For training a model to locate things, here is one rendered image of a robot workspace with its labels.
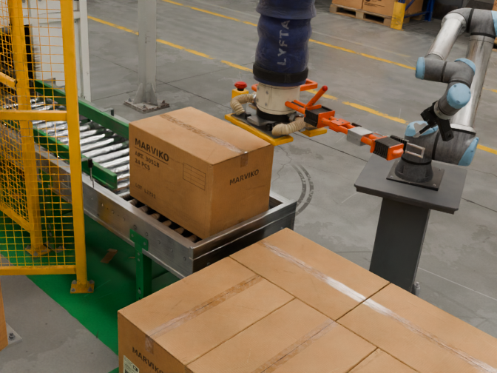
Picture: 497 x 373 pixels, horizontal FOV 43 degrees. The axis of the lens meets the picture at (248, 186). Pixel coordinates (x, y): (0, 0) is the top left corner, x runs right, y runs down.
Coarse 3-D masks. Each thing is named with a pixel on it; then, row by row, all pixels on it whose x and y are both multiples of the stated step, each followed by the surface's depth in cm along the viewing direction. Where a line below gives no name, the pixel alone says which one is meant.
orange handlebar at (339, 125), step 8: (256, 88) 271; (304, 88) 277; (312, 88) 280; (288, 104) 256; (304, 104) 255; (304, 112) 250; (328, 120) 241; (336, 120) 241; (344, 120) 241; (336, 128) 238; (344, 128) 235; (368, 144) 227; (392, 152) 219; (400, 152) 219
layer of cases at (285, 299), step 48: (288, 240) 300; (192, 288) 261; (240, 288) 263; (288, 288) 265; (336, 288) 268; (384, 288) 270; (144, 336) 235; (192, 336) 234; (240, 336) 236; (288, 336) 238; (336, 336) 240; (384, 336) 242; (432, 336) 244; (480, 336) 246
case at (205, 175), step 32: (160, 128) 305; (192, 128) 308; (224, 128) 311; (160, 160) 299; (192, 160) 282; (224, 160) 278; (256, 160) 294; (160, 192) 306; (192, 192) 289; (224, 192) 286; (256, 192) 303; (192, 224) 296; (224, 224) 294
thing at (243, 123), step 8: (248, 112) 268; (232, 120) 269; (240, 120) 267; (248, 128) 262; (256, 128) 260; (264, 128) 261; (272, 128) 261; (264, 136) 255; (272, 136) 253; (280, 136) 254; (288, 136) 256; (272, 144) 252
